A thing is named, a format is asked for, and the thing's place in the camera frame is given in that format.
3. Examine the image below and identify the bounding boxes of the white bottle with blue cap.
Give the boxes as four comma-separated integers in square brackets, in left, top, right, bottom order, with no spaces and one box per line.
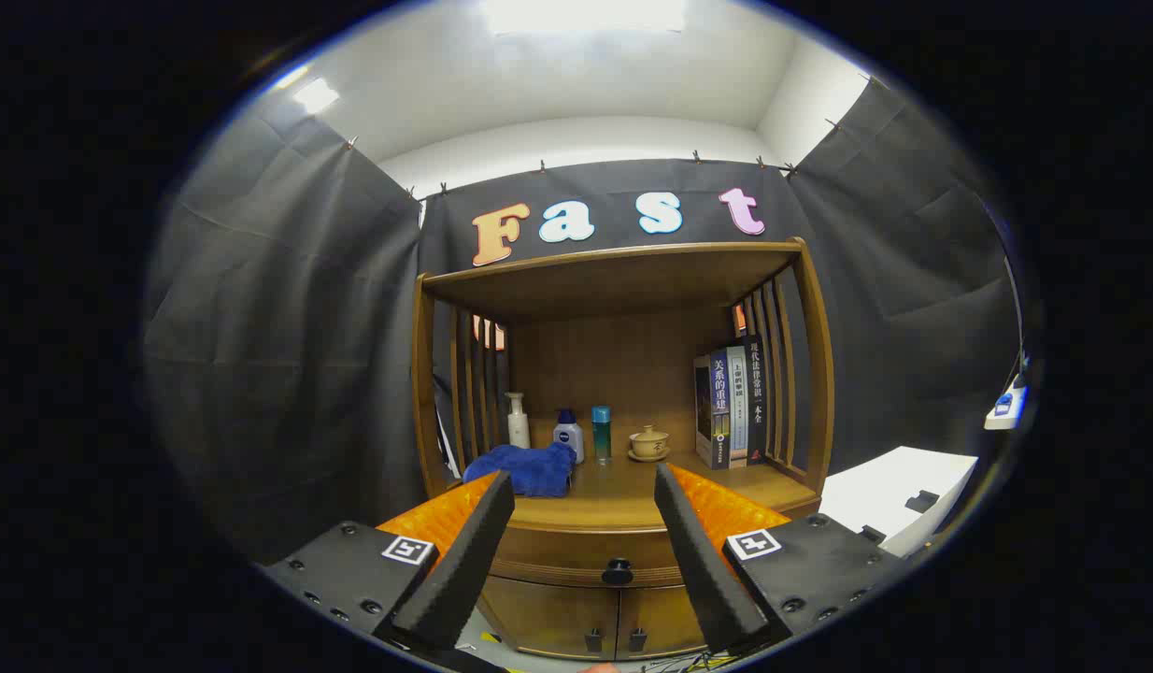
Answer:
[552,408,586,465]

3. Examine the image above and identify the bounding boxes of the wooden cabinet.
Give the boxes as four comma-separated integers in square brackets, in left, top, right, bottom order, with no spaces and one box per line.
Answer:
[410,237,835,661]

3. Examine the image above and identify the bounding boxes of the white side shelf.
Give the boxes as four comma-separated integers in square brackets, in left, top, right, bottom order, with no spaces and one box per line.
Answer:
[984,374,1031,431]

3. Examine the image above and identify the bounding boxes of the blue towel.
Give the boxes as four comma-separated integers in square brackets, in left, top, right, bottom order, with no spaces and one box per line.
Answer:
[463,441,577,498]

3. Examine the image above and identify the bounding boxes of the beige lidded teacup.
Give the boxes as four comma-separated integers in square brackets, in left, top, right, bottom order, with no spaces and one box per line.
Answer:
[628,425,672,464]

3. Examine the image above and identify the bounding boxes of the book with pale spine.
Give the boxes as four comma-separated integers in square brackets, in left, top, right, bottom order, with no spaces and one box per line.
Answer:
[726,346,750,467]

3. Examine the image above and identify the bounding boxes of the large ceiling light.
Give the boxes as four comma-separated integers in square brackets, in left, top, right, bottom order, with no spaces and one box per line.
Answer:
[483,0,688,36]

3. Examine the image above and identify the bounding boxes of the white pump bottle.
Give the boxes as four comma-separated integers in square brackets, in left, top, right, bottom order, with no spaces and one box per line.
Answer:
[505,392,532,450]

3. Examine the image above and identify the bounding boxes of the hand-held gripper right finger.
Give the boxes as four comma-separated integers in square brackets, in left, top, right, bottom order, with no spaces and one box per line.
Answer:
[653,462,904,655]

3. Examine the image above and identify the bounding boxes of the wooden countertop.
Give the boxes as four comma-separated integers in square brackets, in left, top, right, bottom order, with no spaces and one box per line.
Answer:
[443,447,820,536]

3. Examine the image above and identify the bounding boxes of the wooden drawer with black knob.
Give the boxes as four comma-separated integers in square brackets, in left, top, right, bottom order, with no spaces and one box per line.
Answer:
[488,525,699,590]

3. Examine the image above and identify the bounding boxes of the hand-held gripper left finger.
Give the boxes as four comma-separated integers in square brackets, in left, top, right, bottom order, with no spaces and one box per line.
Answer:
[259,470,517,652]

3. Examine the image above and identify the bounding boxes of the dark book with blue spine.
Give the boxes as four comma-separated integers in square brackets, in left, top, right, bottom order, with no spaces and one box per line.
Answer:
[693,349,733,470]

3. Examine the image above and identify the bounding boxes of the wooden cabinet door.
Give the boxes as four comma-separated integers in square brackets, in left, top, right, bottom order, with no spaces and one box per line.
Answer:
[478,575,620,660]

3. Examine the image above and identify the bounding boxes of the white box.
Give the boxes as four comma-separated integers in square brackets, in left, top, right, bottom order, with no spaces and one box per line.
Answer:
[819,446,979,559]

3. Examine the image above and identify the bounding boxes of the small ceiling light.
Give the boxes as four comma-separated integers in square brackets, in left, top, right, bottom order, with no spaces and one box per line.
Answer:
[292,77,341,115]

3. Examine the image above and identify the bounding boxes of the black book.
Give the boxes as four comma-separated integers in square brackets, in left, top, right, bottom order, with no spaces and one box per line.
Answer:
[743,335,769,465]

